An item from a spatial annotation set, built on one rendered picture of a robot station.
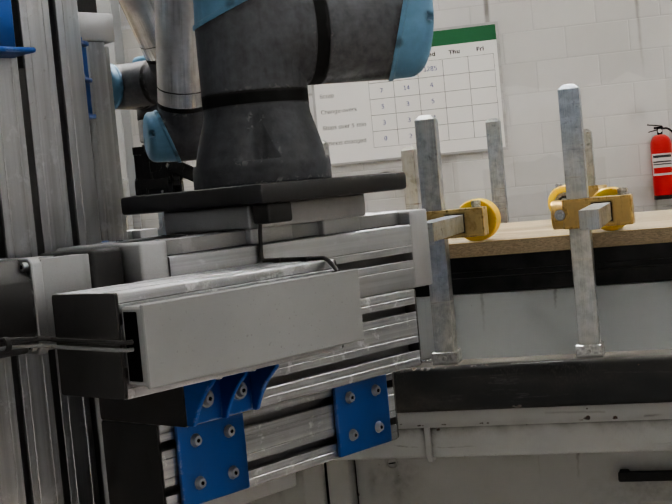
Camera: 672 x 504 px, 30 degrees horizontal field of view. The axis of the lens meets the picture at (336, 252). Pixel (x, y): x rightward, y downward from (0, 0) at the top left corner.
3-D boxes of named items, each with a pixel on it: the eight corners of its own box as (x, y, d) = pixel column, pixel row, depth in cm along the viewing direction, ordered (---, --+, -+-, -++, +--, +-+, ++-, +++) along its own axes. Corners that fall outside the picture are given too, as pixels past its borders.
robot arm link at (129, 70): (129, 56, 204) (171, 59, 213) (77, 65, 209) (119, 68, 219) (134, 105, 204) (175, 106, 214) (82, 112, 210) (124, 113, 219)
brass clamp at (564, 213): (633, 224, 208) (631, 194, 208) (551, 231, 212) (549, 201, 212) (635, 222, 214) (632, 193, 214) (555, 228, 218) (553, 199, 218)
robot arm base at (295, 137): (261, 183, 126) (252, 85, 126) (165, 193, 137) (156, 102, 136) (360, 175, 137) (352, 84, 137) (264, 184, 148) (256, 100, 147)
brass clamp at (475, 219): (484, 236, 215) (481, 207, 215) (407, 242, 219) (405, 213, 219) (490, 234, 221) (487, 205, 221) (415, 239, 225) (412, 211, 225)
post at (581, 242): (601, 365, 213) (577, 82, 210) (580, 366, 214) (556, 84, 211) (602, 362, 216) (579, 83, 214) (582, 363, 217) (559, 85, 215)
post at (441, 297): (457, 387, 220) (433, 113, 217) (438, 388, 221) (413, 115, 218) (461, 384, 223) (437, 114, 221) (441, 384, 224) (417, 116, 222)
